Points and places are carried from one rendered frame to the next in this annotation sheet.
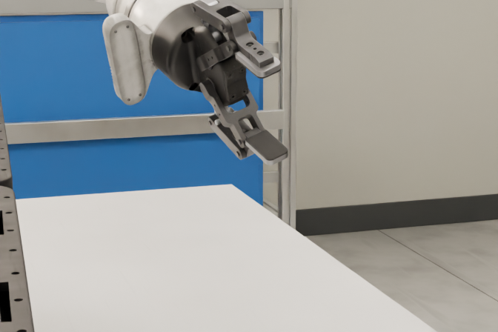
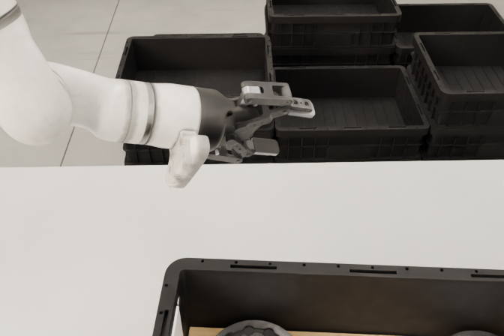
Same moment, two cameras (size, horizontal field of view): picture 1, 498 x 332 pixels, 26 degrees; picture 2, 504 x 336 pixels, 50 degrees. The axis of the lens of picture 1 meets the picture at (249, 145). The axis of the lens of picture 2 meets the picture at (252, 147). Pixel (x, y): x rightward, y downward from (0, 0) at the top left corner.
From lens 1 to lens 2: 0.99 m
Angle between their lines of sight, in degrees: 71
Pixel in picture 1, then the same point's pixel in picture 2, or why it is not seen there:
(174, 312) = not seen: hidden behind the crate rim
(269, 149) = (271, 147)
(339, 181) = not seen: outside the picture
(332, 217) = not seen: outside the picture
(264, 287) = (163, 211)
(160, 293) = (145, 266)
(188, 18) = (217, 106)
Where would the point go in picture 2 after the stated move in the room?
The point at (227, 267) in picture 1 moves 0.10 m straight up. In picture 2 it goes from (112, 220) to (100, 175)
